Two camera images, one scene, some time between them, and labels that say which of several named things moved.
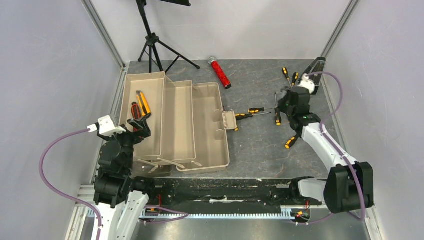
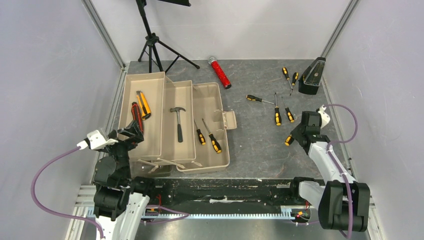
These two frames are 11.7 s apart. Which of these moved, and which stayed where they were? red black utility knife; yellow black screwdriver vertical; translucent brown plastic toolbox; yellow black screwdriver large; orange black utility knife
Moved: yellow black screwdriver large
Stayed: translucent brown plastic toolbox; red black utility knife; yellow black screwdriver vertical; orange black utility knife
